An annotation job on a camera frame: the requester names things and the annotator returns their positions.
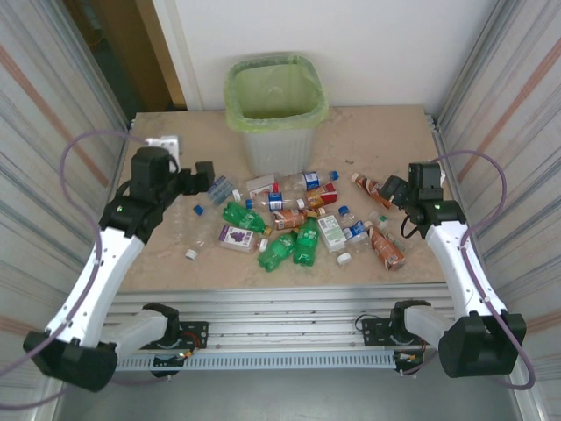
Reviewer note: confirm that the ribbed metal side panel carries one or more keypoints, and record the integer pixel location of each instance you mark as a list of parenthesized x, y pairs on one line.
[(517, 109), (44, 109)]

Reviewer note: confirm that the small water bottle blue label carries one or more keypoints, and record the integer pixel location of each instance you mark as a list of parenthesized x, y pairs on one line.
[(354, 230)]

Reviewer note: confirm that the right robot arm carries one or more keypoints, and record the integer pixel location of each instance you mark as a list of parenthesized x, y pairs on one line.
[(456, 272)]

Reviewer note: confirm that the aluminium rail base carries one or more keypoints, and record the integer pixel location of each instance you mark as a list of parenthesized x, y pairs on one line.
[(280, 307)]

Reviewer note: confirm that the clear bottle red label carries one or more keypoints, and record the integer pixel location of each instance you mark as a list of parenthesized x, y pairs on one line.
[(263, 184)]

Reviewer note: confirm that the wooden door frame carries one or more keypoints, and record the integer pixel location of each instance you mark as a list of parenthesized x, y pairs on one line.
[(153, 57)]

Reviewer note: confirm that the crushed clear bottle white cap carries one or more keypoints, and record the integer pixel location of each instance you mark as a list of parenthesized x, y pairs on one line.
[(191, 254)]

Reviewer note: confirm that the orange red label bottle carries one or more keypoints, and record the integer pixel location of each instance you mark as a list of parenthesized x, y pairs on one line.
[(324, 195)]

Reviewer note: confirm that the green plastic bin liner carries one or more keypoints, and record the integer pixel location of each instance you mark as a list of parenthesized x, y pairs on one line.
[(271, 87)]

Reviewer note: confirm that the clear bottle small green label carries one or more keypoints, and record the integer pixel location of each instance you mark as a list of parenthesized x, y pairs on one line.
[(380, 218)]

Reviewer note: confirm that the ribbed clear plastic bottle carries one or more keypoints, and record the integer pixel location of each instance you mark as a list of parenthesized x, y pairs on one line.
[(219, 188)]

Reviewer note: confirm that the purple grape label bottle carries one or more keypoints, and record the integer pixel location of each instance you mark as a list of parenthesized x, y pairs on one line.
[(236, 237)]

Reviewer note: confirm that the green plastic bottle yellow cap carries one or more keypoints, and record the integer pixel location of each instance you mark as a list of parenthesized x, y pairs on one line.
[(241, 216), (307, 241), (276, 252)]

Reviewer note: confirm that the yellow power connector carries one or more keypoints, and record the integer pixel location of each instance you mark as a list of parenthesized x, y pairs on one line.
[(186, 354), (409, 357)]

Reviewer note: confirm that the translucent grey waste bin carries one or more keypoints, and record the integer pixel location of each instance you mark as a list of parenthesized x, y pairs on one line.
[(280, 149)]

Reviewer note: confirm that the green white label bottle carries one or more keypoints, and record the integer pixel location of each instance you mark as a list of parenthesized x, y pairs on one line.
[(331, 230)]

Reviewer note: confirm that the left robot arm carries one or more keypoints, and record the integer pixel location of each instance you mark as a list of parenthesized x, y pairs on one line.
[(87, 285)]

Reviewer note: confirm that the brown label bottle white cap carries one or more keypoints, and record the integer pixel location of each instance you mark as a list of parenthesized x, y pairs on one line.
[(388, 252), (287, 218)]

